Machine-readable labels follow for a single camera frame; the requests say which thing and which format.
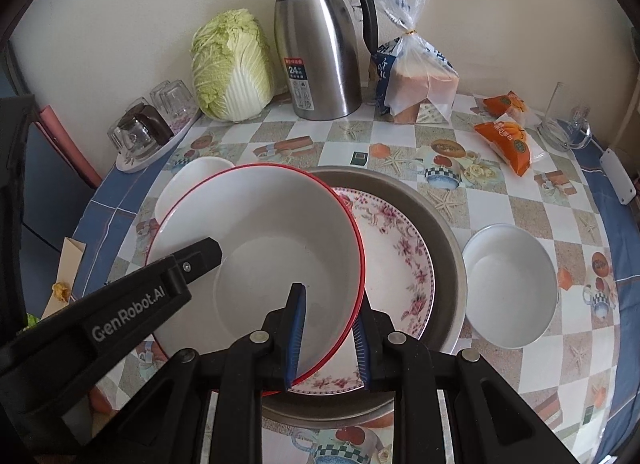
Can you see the white power strip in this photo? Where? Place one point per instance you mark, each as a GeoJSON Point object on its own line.
{"type": "Point", "coordinates": [617, 176]}

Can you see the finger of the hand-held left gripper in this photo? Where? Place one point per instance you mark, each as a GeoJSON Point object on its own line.
{"type": "Point", "coordinates": [200, 256]}

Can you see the clear glass mug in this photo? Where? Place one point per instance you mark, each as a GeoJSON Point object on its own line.
{"type": "Point", "coordinates": [557, 113]}

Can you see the blue board red edge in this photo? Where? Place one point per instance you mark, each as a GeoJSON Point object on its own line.
{"type": "Point", "coordinates": [50, 183]}

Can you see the bagged bread loaf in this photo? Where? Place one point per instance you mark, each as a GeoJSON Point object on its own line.
{"type": "Point", "coordinates": [420, 78]}

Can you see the white oval tray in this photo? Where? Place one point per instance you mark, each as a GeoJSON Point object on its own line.
{"type": "Point", "coordinates": [145, 161]}

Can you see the stainless steel basin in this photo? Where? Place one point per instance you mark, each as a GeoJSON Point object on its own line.
{"type": "Point", "coordinates": [440, 244]}

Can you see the beige paper strip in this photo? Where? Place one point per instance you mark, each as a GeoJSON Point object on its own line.
{"type": "Point", "coordinates": [70, 259]}

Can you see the stainless steel thermos jug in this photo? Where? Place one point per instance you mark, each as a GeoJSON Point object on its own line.
{"type": "Point", "coordinates": [320, 43]}

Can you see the red-rimmed strawberry bowl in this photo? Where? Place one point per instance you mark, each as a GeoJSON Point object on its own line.
{"type": "Point", "coordinates": [260, 224]}

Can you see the napa cabbage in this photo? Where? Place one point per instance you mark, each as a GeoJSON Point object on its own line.
{"type": "Point", "coordinates": [230, 68]}

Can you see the yellow crumpled scrap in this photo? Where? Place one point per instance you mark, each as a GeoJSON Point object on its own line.
{"type": "Point", "coordinates": [61, 290]}

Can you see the blue tablecloth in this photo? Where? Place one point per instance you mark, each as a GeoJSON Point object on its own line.
{"type": "Point", "coordinates": [115, 204]}

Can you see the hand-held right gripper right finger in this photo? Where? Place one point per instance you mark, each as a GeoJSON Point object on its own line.
{"type": "Point", "coordinates": [362, 354]}

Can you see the round floral plate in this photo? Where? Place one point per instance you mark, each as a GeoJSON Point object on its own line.
{"type": "Point", "coordinates": [400, 264]}

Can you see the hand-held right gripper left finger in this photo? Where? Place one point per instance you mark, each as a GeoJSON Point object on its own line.
{"type": "Point", "coordinates": [295, 334]}

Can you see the orange snack packet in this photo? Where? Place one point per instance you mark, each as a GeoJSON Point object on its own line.
{"type": "Point", "coordinates": [507, 143]}
{"type": "Point", "coordinates": [505, 103]}

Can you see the grey-white bowl red emblem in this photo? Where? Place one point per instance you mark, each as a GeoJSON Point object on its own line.
{"type": "Point", "coordinates": [510, 289]}

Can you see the small white printed bowl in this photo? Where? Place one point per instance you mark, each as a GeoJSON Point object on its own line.
{"type": "Point", "coordinates": [192, 183]}

